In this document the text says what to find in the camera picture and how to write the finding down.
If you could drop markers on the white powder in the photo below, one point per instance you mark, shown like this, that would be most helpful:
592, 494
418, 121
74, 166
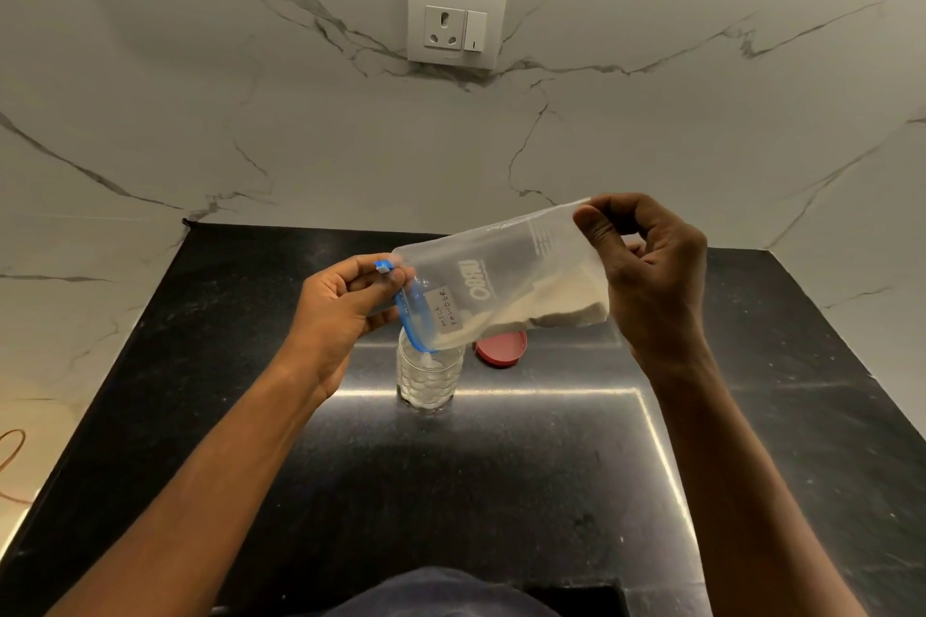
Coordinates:
561, 309

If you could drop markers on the white wall socket with switch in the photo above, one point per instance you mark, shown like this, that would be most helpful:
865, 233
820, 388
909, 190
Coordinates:
456, 23

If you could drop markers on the person's right forearm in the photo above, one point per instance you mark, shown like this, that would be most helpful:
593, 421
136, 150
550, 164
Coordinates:
731, 493

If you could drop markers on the clear glass jar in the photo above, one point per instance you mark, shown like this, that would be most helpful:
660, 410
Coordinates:
430, 378

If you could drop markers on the person's left thumb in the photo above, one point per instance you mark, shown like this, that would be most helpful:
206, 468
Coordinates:
380, 290

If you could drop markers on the red jar lid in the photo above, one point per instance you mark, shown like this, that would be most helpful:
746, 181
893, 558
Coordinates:
503, 352

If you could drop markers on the person's left forearm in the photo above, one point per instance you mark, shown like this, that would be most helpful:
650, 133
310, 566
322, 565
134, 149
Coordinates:
210, 493

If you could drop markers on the clear zip bag blue seal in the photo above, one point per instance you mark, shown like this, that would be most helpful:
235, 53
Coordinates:
499, 269

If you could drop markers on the person's left hand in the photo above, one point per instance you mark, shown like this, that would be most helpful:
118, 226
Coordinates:
325, 320

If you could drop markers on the person's right thumb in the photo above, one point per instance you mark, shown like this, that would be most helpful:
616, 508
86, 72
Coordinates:
597, 244

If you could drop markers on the person's right hand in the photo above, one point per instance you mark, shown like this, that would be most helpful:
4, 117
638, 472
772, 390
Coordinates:
658, 291

